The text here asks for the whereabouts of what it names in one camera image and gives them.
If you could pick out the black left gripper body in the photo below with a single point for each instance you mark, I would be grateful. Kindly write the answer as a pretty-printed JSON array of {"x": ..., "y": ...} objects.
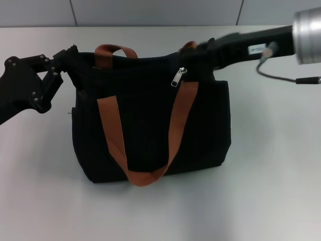
[{"x": 17, "y": 85}]

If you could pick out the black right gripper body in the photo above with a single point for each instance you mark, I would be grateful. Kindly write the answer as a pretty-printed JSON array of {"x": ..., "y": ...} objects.
[{"x": 240, "y": 45}]

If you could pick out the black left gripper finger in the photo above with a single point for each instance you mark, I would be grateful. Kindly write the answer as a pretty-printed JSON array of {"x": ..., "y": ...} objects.
[
  {"x": 49, "y": 88},
  {"x": 62, "y": 60}
]

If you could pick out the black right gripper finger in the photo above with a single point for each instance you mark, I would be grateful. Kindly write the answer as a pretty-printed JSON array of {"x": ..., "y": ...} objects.
[
  {"x": 209, "y": 44},
  {"x": 198, "y": 59}
]

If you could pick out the silver zipper pull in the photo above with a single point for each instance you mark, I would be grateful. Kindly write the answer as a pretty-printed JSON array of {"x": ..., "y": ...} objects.
[{"x": 176, "y": 79}]

